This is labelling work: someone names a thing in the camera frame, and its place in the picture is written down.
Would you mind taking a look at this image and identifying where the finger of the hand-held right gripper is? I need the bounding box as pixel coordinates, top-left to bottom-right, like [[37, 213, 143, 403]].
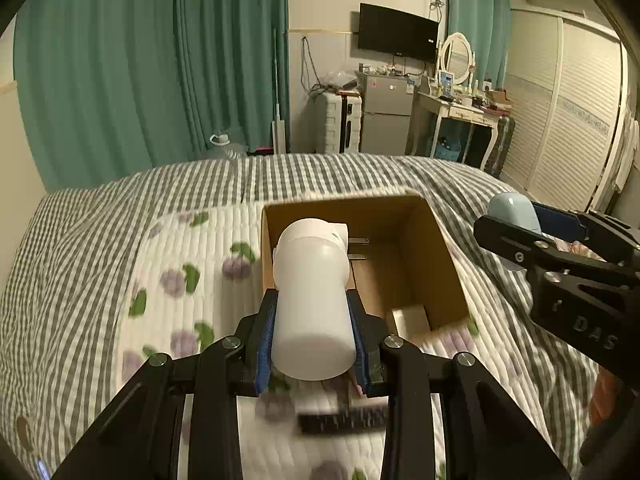
[[531, 202, 640, 267], [473, 214, 640, 302]]

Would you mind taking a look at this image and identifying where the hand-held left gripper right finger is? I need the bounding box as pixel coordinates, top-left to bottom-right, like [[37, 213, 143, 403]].
[[346, 290, 571, 480]]

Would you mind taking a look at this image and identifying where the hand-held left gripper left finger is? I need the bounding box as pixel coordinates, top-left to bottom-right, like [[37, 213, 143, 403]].
[[50, 290, 279, 480]]

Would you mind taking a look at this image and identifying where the light blue computer mouse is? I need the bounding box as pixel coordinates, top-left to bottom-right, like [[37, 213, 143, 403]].
[[487, 193, 544, 235]]

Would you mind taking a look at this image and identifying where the white plastic bottle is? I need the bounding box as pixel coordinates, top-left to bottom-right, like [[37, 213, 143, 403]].
[[270, 217, 359, 382]]

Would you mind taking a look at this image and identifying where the brown cardboard box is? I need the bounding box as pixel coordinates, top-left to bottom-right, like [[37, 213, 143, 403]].
[[260, 192, 471, 337]]

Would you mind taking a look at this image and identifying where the small white box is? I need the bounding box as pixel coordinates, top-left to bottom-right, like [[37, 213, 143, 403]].
[[391, 305, 432, 337]]

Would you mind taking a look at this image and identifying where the black remote control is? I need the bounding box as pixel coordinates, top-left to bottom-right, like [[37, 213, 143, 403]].
[[297, 406, 392, 435]]

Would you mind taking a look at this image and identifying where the white floral quilt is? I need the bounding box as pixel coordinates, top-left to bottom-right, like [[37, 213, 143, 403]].
[[116, 207, 526, 480]]

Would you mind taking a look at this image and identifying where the white louvred wardrobe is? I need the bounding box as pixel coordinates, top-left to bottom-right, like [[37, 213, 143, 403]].
[[502, 8, 632, 212]]

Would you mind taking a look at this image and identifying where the white charger plug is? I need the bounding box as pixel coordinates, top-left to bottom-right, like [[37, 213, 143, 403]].
[[327, 222, 369, 263]]

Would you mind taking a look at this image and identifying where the blue storage basket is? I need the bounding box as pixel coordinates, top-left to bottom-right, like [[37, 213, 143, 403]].
[[432, 134, 464, 164]]

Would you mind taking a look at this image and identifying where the white vanity table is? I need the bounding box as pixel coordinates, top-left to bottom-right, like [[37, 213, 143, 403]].
[[407, 90, 507, 169]]

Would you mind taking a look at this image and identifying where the small silver fridge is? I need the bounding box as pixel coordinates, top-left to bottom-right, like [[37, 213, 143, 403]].
[[360, 70, 416, 155]]

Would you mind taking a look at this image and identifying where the white oval mirror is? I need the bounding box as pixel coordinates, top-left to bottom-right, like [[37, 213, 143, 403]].
[[438, 32, 475, 87]]

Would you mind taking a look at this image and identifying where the clear water jug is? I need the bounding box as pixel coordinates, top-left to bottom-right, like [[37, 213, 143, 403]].
[[202, 132, 249, 161]]

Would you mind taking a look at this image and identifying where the white flat mop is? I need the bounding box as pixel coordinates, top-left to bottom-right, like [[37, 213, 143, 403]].
[[271, 27, 289, 155]]

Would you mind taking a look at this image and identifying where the white suitcase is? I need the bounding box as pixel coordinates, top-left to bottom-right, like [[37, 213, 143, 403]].
[[314, 90, 364, 155]]

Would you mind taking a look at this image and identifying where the narrow green curtain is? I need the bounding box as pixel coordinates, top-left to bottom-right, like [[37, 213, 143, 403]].
[[446, 0, 512, 92]]

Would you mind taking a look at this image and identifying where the clear plastic bag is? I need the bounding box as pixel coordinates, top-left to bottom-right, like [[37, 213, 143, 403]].
[[319, 70, 359, 92]]

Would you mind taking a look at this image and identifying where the black flat television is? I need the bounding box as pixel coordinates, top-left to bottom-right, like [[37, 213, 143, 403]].
[[358, 2, 441, 65]]

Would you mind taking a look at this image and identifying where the wide green curtain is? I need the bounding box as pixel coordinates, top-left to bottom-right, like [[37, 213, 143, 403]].
[[13, 0, 291, 194]]

